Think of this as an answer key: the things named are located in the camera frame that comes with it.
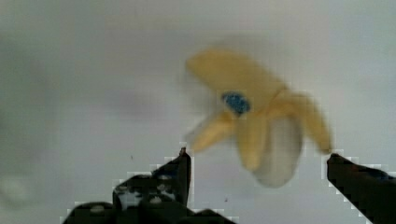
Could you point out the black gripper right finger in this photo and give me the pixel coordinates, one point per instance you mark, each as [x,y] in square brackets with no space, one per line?
[371,191]

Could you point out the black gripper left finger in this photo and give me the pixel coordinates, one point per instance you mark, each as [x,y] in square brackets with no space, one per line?
[160,197]

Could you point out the yellow plush peeled banana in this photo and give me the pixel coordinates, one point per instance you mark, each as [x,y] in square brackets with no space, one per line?
[267,118]

